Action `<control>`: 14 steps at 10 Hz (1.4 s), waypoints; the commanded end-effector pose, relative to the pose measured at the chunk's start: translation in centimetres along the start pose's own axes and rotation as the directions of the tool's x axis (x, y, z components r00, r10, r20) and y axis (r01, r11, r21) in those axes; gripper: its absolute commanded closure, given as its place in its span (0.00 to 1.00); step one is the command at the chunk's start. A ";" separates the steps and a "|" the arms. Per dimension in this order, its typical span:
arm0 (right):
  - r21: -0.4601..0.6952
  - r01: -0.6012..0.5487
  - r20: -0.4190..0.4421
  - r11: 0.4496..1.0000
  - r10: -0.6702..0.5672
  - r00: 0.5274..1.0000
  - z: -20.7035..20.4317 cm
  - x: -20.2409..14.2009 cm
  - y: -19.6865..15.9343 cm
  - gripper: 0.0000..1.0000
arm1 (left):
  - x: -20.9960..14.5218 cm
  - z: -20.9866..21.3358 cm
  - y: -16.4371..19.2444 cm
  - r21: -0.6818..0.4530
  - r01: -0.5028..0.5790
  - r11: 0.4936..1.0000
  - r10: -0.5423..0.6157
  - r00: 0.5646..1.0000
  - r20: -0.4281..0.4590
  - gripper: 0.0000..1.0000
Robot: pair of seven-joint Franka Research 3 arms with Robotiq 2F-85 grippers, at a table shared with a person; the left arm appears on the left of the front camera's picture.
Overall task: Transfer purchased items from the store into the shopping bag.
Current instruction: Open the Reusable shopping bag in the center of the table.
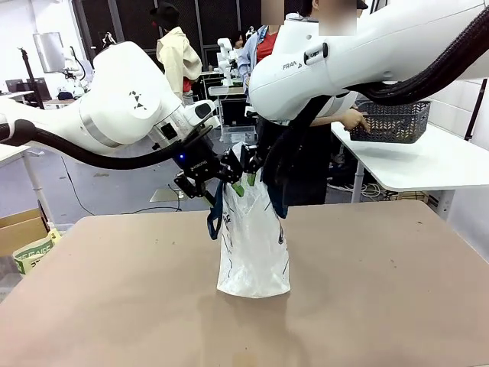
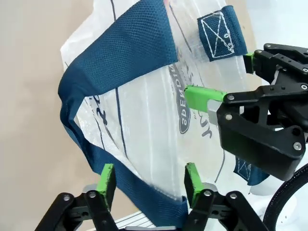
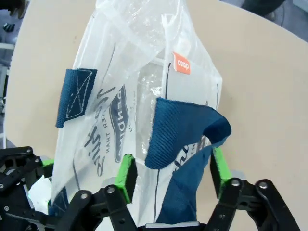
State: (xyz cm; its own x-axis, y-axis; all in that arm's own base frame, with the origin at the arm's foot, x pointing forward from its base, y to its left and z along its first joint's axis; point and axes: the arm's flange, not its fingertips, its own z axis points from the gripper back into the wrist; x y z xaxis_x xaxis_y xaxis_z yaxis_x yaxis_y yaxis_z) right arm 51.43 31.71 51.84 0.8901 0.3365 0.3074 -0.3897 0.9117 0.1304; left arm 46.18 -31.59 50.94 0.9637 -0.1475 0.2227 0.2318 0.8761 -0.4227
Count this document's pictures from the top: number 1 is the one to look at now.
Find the white background work table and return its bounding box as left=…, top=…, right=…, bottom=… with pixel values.
left=207, top=85, right=250, bottom=143

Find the black leaning stand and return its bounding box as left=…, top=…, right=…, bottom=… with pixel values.
left=463, top=78, right=489, bottom=143

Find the black tripod stand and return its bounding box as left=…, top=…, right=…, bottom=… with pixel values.
left=16, top=47, right=45, bottom=111

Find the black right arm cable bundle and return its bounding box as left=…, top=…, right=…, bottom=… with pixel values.
left=261, top=5, right=489, bottom=221

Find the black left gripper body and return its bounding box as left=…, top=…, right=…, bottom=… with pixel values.
left=176, top=139, right=223, bottom=181

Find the clear plastic storage box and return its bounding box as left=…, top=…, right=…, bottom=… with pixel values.
left=221, top=124, right=256, bottom=144

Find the person in black trousers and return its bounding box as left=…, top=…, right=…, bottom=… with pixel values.
left=259, top=0, right=362, bottom=207

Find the figure in beige coat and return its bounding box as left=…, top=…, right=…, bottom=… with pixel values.
left=148, top=2, right=203, bottom=105

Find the brown cardboard box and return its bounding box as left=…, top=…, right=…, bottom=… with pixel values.
left=0, top=208, right=50, bottom=258

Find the black floor cable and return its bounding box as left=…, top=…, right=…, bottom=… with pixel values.
left=60, top=156, right=183, bottom=216

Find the white printed plastic shopping bag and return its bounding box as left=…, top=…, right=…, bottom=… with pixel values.
left=207, top=141, right=292, bottom=300

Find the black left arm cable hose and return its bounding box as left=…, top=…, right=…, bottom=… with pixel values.
left=0, top=119, right=199, bottom=171

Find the grey wall monitor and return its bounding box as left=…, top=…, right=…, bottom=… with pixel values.
left=32, top=31, right=66, bottom=74

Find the white side table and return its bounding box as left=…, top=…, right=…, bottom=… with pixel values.
left=330, top=121, right=489, bottom=221

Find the person's left forearm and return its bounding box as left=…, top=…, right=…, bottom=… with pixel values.
left=311, top=113, right=347, bottom=127

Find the white desk with round leg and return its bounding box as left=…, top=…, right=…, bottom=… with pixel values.
left=0, top=144, right=55, bottom=231

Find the person's left hand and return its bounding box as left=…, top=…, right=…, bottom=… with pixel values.
left=342, top=108, right=372, bottom=134

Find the dark grey plastic basket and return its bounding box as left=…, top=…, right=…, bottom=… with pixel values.
left=348, top=99, right=432, bottom=145

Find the green white paper bag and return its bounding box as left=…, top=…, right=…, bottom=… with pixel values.
left=12, top=228, right=63, bottom=277

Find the person in red shirt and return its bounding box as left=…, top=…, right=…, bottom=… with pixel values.
left=236, top=22, right=284, bottom=95

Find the grey metal floor plate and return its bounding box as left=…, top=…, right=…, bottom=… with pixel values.
left=149, top=187, right=185, bottom=204

